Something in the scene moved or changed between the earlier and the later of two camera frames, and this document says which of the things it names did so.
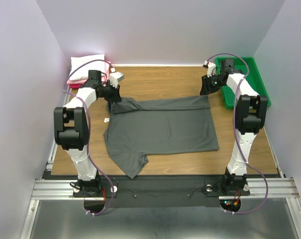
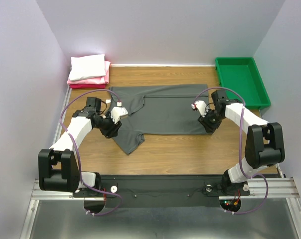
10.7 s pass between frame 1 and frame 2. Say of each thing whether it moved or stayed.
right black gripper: moved
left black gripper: moved
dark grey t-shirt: moved
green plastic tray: stayed
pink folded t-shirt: stayed
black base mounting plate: stayed
